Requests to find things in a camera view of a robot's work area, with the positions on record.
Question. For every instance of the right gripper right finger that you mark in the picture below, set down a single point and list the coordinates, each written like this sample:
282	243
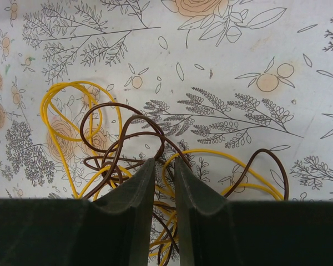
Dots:
216	231

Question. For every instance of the floral patterned table mat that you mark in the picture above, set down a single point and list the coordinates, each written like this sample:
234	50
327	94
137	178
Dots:
241	91

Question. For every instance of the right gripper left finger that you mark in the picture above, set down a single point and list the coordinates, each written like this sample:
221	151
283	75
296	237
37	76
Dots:
113	230

